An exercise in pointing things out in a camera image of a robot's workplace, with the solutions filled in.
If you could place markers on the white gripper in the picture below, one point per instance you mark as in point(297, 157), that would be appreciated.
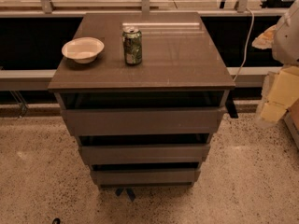
point(287, 41)

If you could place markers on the grey drawer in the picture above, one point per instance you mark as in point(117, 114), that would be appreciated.
point(115, 178)
point(91, 122)
point(143, 154)

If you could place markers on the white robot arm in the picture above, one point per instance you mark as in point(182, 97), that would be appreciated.
point(283, 40)

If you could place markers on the green soda can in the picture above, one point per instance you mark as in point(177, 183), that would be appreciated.
point(132, 45)

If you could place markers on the white paper bowl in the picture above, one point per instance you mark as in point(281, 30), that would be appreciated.
point(83, 50)

